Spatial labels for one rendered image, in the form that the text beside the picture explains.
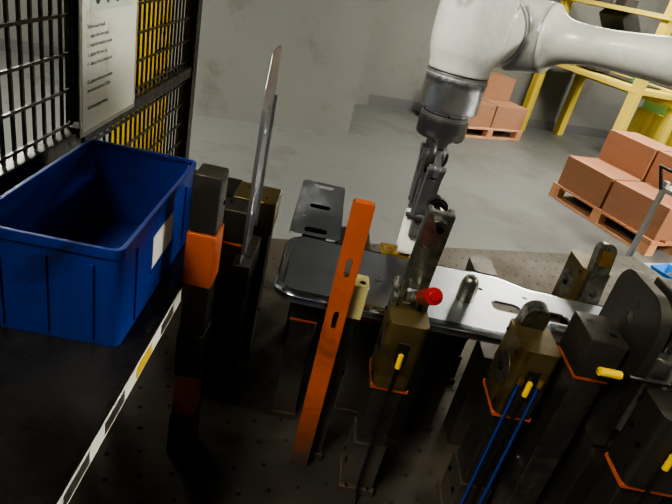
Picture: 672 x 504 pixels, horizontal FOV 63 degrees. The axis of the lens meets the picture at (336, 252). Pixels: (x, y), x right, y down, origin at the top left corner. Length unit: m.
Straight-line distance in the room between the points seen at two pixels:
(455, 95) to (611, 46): 0.22
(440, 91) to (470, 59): 0.06
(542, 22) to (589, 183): 4.29
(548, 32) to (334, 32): 4.43
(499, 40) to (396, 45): 6.24
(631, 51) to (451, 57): 0.23
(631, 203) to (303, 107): 2.92
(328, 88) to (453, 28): 4.60
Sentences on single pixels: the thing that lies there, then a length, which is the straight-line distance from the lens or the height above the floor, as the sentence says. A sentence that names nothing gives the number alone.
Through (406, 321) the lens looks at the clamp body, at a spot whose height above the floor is 1.05.
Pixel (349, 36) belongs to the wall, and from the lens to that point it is 5.34.
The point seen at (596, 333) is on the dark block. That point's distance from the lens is 0.80.
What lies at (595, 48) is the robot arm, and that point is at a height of 1.44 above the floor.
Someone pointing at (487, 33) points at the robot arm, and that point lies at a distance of 0.81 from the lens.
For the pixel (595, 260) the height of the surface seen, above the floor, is 1.07.
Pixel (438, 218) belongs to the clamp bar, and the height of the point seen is 1.21.
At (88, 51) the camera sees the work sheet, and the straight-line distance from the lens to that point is 0.95.
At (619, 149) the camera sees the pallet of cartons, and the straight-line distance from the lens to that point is 5.49.
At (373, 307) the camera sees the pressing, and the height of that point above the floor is 1.00.
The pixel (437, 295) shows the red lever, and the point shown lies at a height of 1.15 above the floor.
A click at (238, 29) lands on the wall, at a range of 5.11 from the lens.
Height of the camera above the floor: 1.47
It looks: 27 degrees down
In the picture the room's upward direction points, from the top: 13 degrees clockwise
